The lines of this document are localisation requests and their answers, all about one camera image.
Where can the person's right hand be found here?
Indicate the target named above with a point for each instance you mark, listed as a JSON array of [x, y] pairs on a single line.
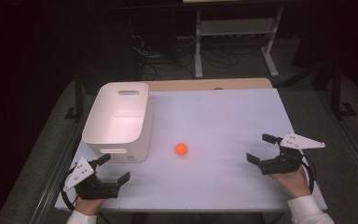
[[295, 183]]

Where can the person's left hand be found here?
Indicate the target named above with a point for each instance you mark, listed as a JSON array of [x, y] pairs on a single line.
[[88, 205]]

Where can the white plastic bin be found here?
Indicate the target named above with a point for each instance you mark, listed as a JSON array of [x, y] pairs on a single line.
[[118, 124]]

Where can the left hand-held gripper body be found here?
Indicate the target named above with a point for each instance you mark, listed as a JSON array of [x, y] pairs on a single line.
[[96, 189]]

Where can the black metal stand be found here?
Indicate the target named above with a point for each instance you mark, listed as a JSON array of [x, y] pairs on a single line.
[[79, 96], [336, 93]]

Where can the white metal stand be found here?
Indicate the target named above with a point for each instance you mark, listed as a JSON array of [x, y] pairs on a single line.
[[236, 26]]

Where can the orange ball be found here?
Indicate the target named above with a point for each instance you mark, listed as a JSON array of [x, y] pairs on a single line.
[[181, 148]]

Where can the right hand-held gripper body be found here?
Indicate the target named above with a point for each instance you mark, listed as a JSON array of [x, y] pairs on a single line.
[[284, 163]]

